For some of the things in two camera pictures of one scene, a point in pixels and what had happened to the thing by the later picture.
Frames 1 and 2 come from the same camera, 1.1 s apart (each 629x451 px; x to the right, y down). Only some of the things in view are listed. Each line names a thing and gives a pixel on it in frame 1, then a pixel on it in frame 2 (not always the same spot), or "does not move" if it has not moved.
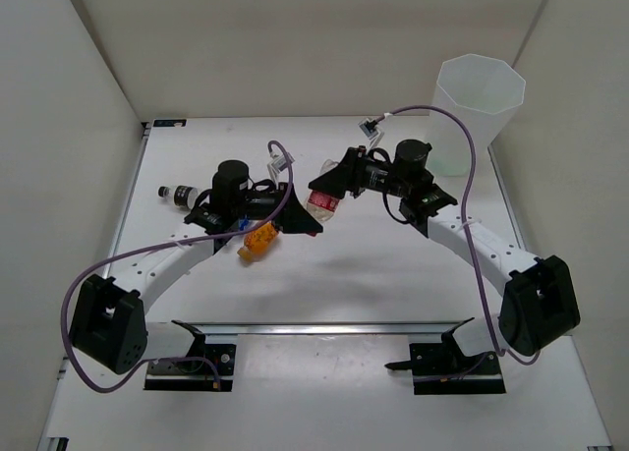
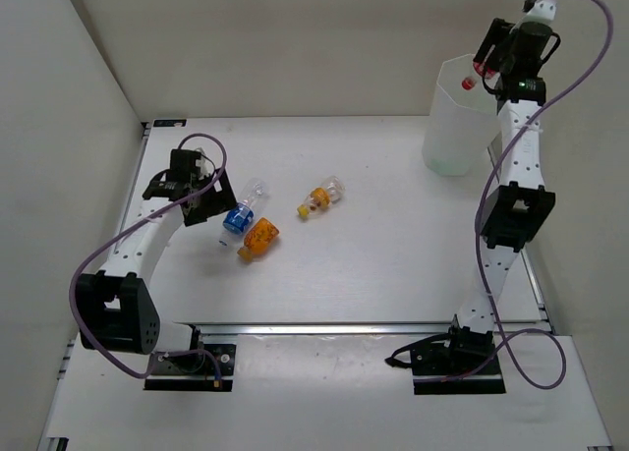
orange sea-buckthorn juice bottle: [257, 242] does not move
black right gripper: [350, 174] → [500, 30]
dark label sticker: [170, 123] does not move
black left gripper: [295, 219] → [221, 200]
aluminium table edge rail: [417, 329] does not move
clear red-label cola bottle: [319, 205] → [469, 83]
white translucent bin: [484, 93] does not move
